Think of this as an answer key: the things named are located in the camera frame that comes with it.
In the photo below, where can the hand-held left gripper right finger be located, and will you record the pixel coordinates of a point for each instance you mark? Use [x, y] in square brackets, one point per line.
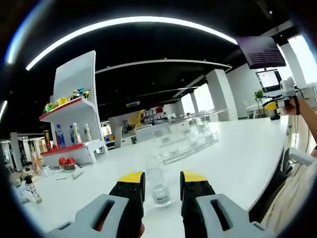
[210, 213]

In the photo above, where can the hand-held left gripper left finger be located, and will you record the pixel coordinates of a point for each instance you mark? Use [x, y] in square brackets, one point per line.
[106, 213]

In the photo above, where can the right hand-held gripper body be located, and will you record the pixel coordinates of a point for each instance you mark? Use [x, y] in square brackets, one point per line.
[288, 86]

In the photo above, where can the clear plastic water bottle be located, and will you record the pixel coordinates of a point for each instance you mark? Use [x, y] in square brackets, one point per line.
[161, 196]

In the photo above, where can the clear acrylic reagent rack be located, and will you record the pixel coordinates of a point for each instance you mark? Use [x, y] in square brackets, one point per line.
[178, 153]

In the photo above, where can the pale drink bottle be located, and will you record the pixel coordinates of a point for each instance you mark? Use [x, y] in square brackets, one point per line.
[88, 133]

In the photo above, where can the small blue drink bottle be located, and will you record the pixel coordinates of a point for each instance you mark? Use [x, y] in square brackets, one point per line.
[71, 136]

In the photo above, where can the cream drink bottle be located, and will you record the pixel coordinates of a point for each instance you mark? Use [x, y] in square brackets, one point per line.
[77, 134]

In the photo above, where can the large blue drink bottle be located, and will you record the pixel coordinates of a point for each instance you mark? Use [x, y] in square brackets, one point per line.
[60, 137]

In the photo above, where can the person's right hand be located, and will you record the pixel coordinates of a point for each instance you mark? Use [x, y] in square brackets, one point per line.
[290, 107]

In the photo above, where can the person's left hand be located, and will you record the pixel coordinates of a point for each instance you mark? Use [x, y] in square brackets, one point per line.
[141, 231]

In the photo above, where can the black mouse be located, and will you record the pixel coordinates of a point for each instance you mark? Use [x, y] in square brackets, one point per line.
[275, 117]

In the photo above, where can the small green plant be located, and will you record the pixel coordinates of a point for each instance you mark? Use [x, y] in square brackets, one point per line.
[259, 95]

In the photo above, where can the open laptop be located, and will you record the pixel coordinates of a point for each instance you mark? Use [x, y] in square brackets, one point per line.
[268, 80]

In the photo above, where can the black monitor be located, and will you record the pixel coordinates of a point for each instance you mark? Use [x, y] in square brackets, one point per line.
[262, 52]

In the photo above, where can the white handheld tool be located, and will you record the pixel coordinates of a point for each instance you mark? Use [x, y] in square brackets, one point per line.
[77, 174]

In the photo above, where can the thin grey strip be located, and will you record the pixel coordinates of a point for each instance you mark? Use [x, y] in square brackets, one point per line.
[62, 178]

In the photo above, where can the white office chair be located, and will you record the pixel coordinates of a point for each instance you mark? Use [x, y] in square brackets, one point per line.
[301, 156]

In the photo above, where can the small glass dish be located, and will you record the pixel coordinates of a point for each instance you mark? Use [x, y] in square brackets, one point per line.
[47, 171]

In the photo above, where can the person in beige trousers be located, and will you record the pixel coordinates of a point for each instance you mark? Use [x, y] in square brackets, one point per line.
[292, 198]

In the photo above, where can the red snack tube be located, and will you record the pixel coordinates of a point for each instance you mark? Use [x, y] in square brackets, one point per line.
[53, 145]

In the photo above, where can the grey desk partition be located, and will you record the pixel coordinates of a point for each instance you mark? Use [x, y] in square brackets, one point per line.
[143, 133]

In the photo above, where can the dark snack tube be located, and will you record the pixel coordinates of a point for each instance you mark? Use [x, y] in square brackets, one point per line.
[46, 140]

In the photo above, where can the background storage shelf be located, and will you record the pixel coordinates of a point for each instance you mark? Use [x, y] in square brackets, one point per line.
[153, 113]

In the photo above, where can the ceiling air vent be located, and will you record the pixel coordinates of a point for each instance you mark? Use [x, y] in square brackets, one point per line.
[133, 104]

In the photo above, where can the green snack bag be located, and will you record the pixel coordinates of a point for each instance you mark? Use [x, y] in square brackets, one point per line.
[49, 108]

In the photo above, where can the yellow black snack bag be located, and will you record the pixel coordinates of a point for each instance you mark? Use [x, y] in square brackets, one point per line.
[86, 94]

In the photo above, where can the blue black snack bag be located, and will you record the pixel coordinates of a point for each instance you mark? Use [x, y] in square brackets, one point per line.
[77, 94]

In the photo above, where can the white display shelf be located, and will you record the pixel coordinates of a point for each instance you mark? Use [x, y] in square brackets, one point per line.
[74, 74]

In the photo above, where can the curved ceiling light strip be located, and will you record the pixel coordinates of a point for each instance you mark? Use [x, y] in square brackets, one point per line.
[128, 20]

